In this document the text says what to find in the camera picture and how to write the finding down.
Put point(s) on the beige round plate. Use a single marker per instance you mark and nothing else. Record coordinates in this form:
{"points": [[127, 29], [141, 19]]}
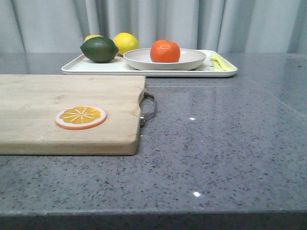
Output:
{"points": [[140, 60]]}

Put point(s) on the orange mandarin fruit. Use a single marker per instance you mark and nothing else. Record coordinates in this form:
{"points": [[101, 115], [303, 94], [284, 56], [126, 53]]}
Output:
{"points": [[164, 51]]}

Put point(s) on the white rectangular tray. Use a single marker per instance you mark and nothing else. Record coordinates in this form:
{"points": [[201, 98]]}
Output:
{"points": [[118, 66]]}

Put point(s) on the orange slice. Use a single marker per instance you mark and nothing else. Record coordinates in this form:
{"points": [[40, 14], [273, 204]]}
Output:
{"points": [[81, 117]]}

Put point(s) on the yellow lemon right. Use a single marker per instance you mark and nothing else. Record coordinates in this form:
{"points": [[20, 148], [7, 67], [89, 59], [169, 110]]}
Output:
{"points": [[125, 42]]}

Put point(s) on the yellow lemon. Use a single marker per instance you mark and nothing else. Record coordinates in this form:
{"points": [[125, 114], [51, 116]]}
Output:
{"points": [[125, 42], [92, 36]]}

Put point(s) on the yellow plastic fork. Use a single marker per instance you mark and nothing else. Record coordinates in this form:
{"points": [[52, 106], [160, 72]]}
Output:
{"points": [[219, 64]]}

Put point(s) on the green lime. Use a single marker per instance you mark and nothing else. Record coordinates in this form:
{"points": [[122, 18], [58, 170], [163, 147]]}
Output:
{"points": [[99, 49]]}

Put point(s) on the yellow lemon left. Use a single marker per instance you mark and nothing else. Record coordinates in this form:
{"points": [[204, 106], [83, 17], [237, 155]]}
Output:
{"points": [[92, 36]]}

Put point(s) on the wooden cutting board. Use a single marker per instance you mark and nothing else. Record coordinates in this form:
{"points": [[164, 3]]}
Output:
{"points": [[29, 105]]}

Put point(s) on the grey curtain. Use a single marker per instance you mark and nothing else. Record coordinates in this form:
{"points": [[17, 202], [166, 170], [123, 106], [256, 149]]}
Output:
{"points": [[226, 26]]}

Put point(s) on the metal cutting board handle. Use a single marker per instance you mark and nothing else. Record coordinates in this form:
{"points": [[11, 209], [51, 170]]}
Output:
{"points": [[147, 108]]}

